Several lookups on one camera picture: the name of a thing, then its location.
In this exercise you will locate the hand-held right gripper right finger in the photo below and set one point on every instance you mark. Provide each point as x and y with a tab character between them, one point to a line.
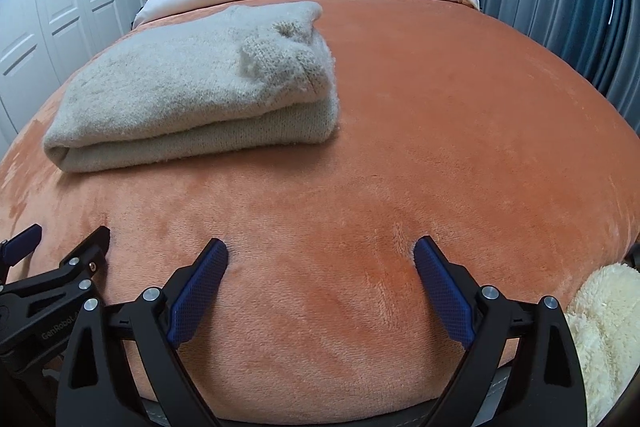
445	292

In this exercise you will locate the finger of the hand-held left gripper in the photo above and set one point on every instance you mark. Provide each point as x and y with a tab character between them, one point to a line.
22	239
87	257

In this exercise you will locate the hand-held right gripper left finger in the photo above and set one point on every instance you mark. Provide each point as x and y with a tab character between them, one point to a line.
200	287

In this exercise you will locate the cream sweater with black hearts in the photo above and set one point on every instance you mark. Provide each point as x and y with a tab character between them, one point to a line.
175	82

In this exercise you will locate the cream fluffy cloth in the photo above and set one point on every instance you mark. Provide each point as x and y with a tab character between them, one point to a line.
605	332

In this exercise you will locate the orange fleece blanket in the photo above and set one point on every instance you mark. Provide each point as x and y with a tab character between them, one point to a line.
400	132

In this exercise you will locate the white panelled wardrobe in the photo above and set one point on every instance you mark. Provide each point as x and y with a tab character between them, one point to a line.
60	7

